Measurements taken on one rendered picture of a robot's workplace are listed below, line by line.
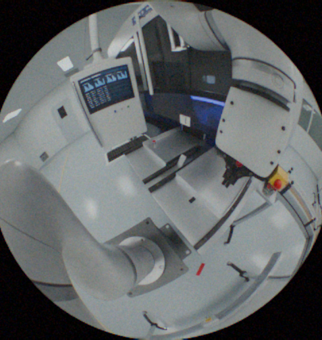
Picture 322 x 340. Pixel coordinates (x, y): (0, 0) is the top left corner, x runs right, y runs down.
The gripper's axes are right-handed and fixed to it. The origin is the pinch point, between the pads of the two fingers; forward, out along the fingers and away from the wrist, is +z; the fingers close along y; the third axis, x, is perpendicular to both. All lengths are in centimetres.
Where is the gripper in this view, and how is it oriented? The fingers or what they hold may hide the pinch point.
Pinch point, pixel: (231, 176)
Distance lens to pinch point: 21.6
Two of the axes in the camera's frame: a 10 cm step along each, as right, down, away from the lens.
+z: 1.3, 6.5, 7.5
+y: -5.6, -5.7, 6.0
